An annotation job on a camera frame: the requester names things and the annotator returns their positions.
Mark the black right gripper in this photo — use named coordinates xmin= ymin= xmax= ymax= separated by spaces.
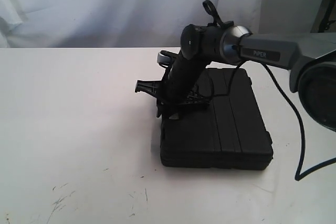
xmin=135 ymin=56 xmax=210 ymax=118

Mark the black plastic tool case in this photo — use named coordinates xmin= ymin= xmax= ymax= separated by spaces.
xmin=160 ymin=68 xmax=274 ymax=170

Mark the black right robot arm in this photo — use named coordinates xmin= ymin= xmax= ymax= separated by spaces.
xmin=135 ymin=22 xmax=335 ymax=130

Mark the white cloth backdrop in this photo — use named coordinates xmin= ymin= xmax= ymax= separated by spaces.
xmin=1 ymin=0 xmax=322 ymax=48

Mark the black metal stand pole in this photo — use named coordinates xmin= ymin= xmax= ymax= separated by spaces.
xmin=311 ymin=0 xmax=335 ymax=33

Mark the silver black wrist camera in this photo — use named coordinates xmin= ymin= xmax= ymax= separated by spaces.
xmin=157 ymin=50 xmax=178 ymax=68

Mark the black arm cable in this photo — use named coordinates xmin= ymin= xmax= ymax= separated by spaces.
xmin=204 ymin=0 xmax=336 ymax=182

